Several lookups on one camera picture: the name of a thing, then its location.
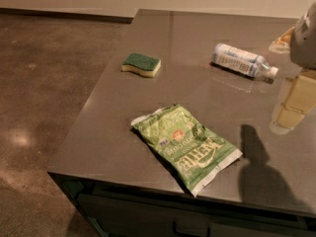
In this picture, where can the green jalapeno chip bag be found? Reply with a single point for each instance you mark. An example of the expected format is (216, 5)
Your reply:
(196, 153)

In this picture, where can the green and yellow sponge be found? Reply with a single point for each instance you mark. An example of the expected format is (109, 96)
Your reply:
(141, 64)

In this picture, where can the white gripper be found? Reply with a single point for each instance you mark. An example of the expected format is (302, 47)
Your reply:
(304, 43)

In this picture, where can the blue plastic water bottle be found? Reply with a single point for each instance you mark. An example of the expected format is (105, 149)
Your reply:
(242, 61)

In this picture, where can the dark cabinet drawer front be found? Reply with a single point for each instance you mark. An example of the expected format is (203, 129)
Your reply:
(140, 217)

